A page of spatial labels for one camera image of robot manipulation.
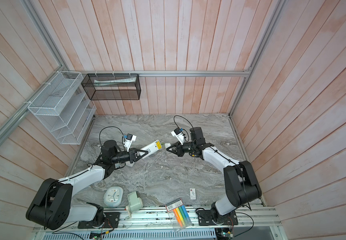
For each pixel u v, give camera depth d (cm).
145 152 78
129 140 75
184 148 76
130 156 72
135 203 75
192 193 81
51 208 42
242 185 45
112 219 73
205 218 73
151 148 80
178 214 75
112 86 104
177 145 76
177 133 76
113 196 78
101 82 89
